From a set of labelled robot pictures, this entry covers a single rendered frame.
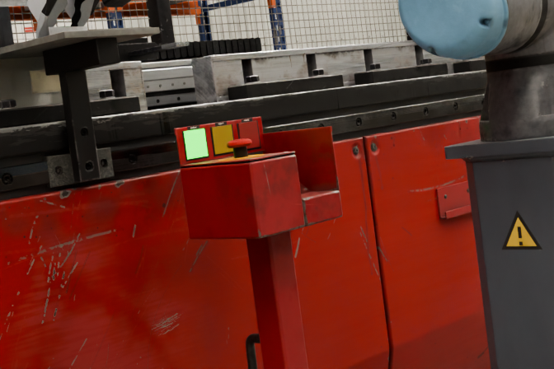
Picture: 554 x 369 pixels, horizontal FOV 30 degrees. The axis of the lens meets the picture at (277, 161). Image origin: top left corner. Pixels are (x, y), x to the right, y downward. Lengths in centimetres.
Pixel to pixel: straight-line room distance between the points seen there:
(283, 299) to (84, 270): 32
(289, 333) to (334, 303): 43
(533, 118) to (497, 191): 10
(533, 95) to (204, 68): 94
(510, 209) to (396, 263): 99
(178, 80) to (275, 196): 80
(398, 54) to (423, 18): 134
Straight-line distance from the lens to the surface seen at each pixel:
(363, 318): 217
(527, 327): 131
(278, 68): 219
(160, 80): 229
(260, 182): 155
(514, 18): 119
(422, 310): 233
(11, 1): 183
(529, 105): 127
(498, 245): 130
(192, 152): 166
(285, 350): 167
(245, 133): 175
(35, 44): 159
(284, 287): 166
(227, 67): 208
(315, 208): 164
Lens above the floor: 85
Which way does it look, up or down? 3 degrees down
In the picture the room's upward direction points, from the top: 8 degrees counter-clockwise
